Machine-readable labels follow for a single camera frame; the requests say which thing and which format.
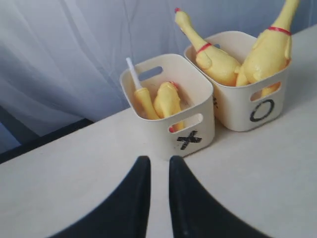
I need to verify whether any blue-grey backdrop curtain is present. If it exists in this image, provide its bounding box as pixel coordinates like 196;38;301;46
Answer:
0;0;317;149

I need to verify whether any whole yellow rubber chicken back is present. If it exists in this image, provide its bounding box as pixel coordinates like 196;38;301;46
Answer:
236;0;300;87

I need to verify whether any headless yellow rubber chicken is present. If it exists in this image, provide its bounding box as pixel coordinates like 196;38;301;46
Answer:
154;81;181;119

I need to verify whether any whole yellow rubber chicken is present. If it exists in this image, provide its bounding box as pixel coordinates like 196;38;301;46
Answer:
236;0;300;87
174;8;241;86

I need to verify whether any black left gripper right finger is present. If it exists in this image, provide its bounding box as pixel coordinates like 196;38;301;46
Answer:
169;156;266;238

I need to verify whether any whole yellow rubber chicken front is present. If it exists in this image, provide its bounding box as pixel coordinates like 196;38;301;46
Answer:
174;8;241;86

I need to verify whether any cream bin marked X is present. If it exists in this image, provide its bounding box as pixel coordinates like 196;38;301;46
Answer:
119;54;215;160

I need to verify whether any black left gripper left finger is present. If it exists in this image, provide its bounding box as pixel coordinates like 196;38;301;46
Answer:
52;156;151;238

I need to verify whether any severed rubber chicken head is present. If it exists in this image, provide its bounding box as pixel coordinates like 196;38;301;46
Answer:
125;58;159;120

